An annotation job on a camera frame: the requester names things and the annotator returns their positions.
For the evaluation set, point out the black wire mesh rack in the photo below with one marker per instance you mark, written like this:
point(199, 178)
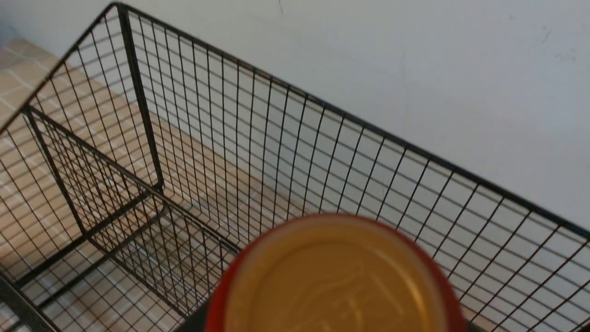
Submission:
point(135, 168)

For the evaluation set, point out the brown-label soy sauce bottle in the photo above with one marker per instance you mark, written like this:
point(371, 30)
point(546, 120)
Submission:
point(334, 272)

